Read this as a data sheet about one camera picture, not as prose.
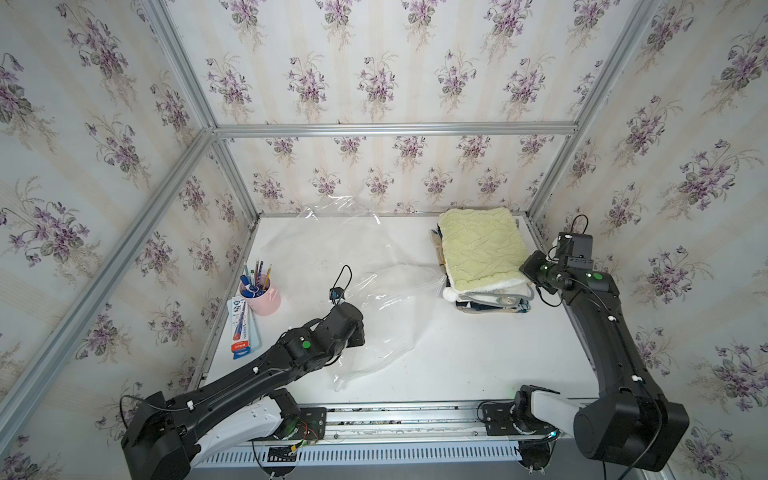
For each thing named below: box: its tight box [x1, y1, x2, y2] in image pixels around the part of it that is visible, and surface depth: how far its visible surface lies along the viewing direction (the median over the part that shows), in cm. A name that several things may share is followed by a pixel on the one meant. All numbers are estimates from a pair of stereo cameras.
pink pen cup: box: [239, 274, 281, 316], surface depth 90 cm
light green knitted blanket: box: [439, 207, 527, 293], surface depth 92 cm
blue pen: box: [240, 274, 256, 298], surface depth 88 cm
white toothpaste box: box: [228, 297, 262, 361], surface depth 89 cm
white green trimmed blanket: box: [456, 281, 535, 306], surface depth 87 cm
